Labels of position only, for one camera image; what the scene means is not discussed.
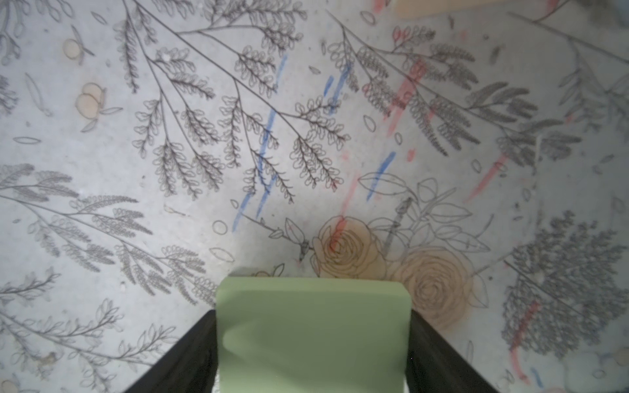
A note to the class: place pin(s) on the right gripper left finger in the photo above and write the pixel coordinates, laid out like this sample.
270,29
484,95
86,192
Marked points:
190,365

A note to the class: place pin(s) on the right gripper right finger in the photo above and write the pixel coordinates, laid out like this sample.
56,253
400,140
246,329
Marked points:
434,366

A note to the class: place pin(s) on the green sticky note pad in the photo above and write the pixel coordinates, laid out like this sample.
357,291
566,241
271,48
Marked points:
312,335

